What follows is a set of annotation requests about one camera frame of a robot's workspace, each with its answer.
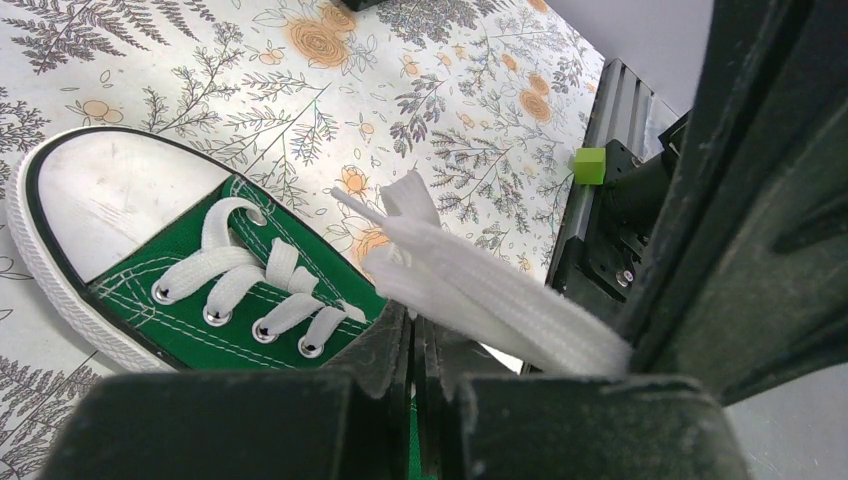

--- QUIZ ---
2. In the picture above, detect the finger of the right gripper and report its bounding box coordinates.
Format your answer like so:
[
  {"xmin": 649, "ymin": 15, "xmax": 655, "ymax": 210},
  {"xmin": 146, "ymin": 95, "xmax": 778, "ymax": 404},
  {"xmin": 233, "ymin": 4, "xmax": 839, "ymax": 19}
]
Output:
[{"xmin": 622, "ymin": 1, "xmax": 847, "ymax": 404}]

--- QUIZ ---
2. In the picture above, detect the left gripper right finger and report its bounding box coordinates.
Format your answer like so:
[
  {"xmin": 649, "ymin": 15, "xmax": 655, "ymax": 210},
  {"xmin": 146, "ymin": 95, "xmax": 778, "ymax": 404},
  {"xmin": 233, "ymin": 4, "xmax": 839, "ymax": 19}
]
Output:
[{"xmin": 414, "ymin": 319, "xmax": 749, "ymax": 479}]

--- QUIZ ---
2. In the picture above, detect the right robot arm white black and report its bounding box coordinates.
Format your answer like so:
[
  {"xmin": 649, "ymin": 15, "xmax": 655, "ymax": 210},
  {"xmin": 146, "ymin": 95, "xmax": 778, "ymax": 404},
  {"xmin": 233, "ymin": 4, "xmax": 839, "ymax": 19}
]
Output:
[{"xmin": 548, "ymin": 1, "xmax": 847, "ymax": 405}]

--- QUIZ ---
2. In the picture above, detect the black white checkerboard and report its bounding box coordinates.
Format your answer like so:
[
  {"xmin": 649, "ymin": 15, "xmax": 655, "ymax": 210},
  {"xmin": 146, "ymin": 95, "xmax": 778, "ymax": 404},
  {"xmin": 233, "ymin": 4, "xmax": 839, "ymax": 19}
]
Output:
[{"xmin": 341, "ymin": 0, "xmax": 384, "ymax": 12}]

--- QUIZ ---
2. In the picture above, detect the floral patterned table mat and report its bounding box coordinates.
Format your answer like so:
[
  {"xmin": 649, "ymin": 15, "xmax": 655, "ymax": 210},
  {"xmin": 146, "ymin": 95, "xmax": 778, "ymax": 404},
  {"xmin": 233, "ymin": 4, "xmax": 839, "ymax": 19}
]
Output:
[{"xmin": 0, "ymin": 0, "xmax": 607, "ymax": 480}]

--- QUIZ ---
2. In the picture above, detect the aluminium frame rail front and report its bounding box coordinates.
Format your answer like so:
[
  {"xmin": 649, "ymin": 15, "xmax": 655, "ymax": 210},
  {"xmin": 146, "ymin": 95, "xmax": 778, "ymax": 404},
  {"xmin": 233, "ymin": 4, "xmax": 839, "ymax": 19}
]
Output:
[{"xmin": 546, "ymin": 58, "xmax": 681, "ymax": 284}]

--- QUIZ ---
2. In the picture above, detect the green white sneaker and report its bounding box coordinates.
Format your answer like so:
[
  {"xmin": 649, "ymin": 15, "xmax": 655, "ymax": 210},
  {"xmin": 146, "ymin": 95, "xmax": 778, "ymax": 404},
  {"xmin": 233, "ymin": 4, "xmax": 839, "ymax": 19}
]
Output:
[{"xmin": 5, "ymin": 127, "xmax": 405, "ymax": 372}]

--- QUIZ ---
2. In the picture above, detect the lime green block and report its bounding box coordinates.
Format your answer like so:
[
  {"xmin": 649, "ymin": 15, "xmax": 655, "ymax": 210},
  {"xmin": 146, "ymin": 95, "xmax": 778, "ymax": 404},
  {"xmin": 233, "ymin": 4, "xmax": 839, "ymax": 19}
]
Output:
[{"xmin": 573, "ymin": 147, "xmax": 607, "ymax": 186}]

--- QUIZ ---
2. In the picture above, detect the white shoelace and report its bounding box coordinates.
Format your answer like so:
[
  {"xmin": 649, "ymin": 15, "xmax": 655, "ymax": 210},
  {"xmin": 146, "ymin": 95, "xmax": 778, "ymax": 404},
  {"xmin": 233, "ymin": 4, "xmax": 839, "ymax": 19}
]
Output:
[{"xmin": 151, "ymin": 172, "xmax": 632, "ymax": 376}]

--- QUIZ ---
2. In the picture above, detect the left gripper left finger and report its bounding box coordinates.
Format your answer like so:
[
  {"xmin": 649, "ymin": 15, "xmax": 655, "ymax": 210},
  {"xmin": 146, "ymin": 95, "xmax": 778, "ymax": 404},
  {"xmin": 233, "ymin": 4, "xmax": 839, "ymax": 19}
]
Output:
[{"xmin": 41, "ymin": 302, "xmax": 412, "ymax": 479}]

